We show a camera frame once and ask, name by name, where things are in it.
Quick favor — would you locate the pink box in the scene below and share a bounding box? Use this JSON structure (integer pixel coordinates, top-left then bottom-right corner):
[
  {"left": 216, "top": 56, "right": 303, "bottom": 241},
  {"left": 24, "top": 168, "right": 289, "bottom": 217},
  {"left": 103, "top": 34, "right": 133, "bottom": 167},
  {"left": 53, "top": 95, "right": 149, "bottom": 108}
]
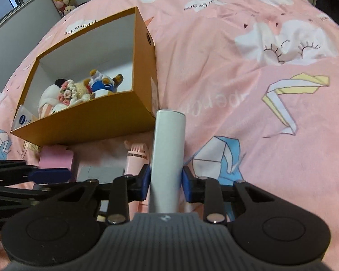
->
[{"left": 39, "top": 145, "right": 75, "bottom": 175}]

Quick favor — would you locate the dark grey box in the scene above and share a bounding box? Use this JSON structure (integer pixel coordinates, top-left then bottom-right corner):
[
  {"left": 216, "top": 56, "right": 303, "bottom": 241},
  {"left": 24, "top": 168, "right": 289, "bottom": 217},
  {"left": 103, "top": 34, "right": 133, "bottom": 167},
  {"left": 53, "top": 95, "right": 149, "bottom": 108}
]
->
[{"left": 77, "top": 166, "right": 125, "bottom": 185}]

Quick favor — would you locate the long white box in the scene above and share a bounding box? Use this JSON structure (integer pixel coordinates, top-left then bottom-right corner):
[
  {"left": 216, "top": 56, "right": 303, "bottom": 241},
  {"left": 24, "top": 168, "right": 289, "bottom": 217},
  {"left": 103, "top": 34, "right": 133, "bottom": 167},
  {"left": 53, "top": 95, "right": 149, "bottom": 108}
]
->
[{"left": 148, "top": 109, "right": 186, "bottom": 213}]

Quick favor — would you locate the pink printed blanket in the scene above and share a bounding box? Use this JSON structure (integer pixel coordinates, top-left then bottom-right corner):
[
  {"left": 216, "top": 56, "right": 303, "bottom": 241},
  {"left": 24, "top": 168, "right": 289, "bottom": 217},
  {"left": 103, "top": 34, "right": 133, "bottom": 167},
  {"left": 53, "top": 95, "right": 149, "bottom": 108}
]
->
[{"left": 0, "top": 0, "right": 339, "bottom": 271}]

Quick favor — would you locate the plush doll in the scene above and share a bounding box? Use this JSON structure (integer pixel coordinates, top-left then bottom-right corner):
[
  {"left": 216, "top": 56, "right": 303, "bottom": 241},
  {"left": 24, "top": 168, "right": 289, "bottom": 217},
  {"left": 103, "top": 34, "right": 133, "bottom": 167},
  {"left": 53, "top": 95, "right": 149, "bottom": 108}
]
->
[{"left": 83, "top": 68, "right": 124, "bottom": 98}]

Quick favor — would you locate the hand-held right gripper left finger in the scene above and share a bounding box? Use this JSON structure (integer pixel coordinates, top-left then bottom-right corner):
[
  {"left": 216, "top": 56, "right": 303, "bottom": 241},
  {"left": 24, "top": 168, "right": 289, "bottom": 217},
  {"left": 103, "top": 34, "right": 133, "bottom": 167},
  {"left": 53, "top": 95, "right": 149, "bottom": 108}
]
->
[{"left": 53, "top": 164, "right": 152, "bottom": 225}]

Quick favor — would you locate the panda plush with striped pants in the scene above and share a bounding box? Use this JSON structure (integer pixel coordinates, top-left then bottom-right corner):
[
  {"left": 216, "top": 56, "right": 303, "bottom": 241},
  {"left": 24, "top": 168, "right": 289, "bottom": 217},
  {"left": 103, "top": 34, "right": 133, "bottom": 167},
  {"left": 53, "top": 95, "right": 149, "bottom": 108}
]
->
[{"left": 38, "top": 78, "right": 71, "bottom": 119}]

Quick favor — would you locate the orange cardboard box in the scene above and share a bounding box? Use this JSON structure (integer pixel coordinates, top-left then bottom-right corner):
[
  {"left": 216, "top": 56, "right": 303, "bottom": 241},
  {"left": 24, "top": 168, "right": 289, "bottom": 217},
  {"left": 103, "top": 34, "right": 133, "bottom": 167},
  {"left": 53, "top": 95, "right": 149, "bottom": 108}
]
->
[{"left": 10, "top": 6, "right": 159, "bottom": 147}]

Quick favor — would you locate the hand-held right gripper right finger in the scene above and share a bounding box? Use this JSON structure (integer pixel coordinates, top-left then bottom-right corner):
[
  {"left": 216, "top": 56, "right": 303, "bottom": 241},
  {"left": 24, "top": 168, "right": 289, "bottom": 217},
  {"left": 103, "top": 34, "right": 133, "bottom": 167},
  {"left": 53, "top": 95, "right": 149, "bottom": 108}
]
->
[{"left": 181, "top": 165, "right": 281, "bottom": 225}]

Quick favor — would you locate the crochet flower bouquet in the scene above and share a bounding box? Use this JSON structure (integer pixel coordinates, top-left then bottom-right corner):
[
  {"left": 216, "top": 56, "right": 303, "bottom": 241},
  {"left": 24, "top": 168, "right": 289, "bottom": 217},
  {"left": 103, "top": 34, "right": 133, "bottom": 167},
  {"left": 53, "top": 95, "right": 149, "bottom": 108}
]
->
[{"left": 58, "top": 79, "right": 80, "bottom": 106}]

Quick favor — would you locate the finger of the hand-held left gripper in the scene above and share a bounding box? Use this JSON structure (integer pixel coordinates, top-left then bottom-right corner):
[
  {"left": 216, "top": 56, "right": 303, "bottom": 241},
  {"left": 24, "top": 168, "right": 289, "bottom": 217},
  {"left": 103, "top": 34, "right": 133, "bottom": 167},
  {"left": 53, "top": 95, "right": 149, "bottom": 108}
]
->
[
  {"left": 0, "top": 186, "right": 57, "bottom": 205},
  {"left": 0, "top": 160, "right": 72, "bottom": 184}
]

